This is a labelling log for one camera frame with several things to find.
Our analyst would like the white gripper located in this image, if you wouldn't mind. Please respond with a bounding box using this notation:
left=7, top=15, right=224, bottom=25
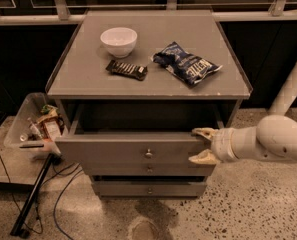
left=188, top=127, right=237, bottom=165

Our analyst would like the grey top drawer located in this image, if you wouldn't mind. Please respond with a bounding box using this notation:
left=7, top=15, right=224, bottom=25
left=54, top=103, right=226, bottom=168

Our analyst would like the grey drawer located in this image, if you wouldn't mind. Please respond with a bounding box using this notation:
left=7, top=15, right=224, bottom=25
left=54, top=103, right=226, bottom=168
left=83, top=163, right=215, bottom=176
left=91, top=175, right=206, bottom=198

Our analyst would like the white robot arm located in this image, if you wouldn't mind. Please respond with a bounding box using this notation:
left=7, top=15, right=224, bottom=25
left=189, top=62, right=297, bottom=165

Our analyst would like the grey drawer cabinet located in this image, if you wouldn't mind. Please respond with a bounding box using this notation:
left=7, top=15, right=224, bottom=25
left=45, top=9, right=254, bottom=198

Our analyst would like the grey bottom drawer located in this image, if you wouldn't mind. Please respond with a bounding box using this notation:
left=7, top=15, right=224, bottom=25
left=91, top=175, right=206, bottom=198

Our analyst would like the grey middle drawer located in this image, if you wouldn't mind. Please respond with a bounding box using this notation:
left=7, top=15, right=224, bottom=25
left=83, top=163, right=215, bottom=176

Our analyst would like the blue kettle chips bag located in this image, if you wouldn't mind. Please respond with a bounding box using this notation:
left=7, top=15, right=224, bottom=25
left=152, top=42, right=222, bottom=86

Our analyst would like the dark striped snack bar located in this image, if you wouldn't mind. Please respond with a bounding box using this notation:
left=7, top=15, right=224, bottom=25
left=106, top=60, right=148, bottom=81

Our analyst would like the white ceramic bowl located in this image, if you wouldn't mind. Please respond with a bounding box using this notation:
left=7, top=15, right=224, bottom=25
left=100, top=27, right=138, bottom=58

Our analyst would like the brown labelled bottle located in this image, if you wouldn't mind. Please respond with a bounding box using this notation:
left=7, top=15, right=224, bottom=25
left=37, top=110, right=61, bottom=141

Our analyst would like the clear plastic bin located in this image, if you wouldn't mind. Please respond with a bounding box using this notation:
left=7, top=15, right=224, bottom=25
left=5, top=93, right=64, bottom=159

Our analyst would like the metal window railing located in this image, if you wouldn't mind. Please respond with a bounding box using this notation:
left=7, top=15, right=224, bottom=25
left=0, top=0, right=297, bottom=26

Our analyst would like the black metal pole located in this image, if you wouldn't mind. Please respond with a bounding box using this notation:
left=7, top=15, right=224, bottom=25
left=10, top=154, right=55, bottom=236

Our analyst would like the black floor cable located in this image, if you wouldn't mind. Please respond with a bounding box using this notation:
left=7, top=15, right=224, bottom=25
left=0, top=135, right=84, bottom=240

